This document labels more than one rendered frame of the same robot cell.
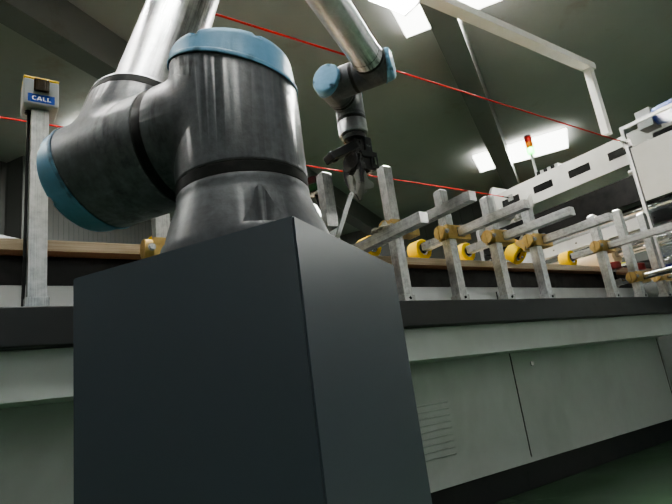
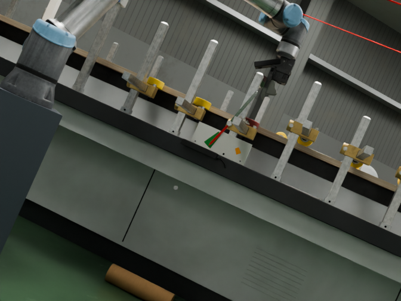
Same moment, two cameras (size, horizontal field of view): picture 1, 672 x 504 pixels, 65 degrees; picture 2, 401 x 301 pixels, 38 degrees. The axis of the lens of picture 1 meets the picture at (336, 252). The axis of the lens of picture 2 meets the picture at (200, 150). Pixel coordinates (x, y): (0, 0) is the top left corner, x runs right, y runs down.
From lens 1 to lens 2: 1.85 m
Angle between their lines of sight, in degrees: 48
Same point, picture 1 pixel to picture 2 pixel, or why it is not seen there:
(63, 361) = (76, 116)
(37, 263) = (83, 71)
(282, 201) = (19, 80)
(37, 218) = (92, 52)
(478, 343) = (324, 239)
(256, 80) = (36, 40)
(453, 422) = (304, 287)
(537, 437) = not seen: outside the picture
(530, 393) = not seen: outside the picture
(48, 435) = (79, 146)
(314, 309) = not seen: outside the picture
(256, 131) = (27, 57)
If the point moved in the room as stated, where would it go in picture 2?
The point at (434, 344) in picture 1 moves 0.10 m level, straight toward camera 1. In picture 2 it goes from (280, 216) to (265, 210)
